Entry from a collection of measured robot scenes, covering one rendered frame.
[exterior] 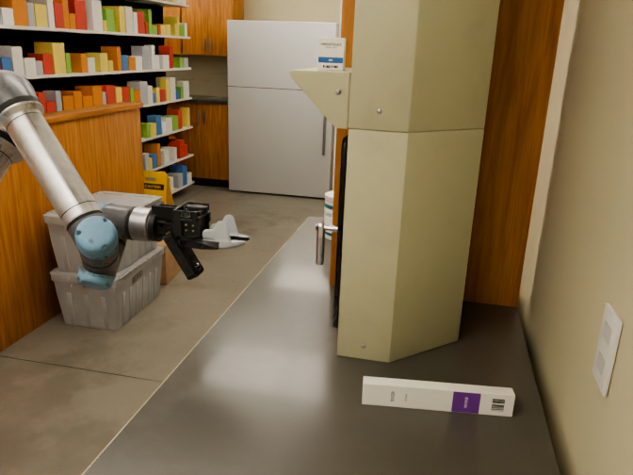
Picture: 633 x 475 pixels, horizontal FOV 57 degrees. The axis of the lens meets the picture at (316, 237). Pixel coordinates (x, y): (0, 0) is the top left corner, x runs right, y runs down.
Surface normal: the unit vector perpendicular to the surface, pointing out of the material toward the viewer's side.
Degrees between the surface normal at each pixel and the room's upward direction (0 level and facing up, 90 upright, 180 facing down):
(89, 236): 52
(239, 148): 90
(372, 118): 90
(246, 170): 90
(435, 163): 90
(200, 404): 0
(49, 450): 0
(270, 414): 0
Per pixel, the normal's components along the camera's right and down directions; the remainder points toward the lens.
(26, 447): 0.04, -0.95
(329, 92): -0.22, 0.29
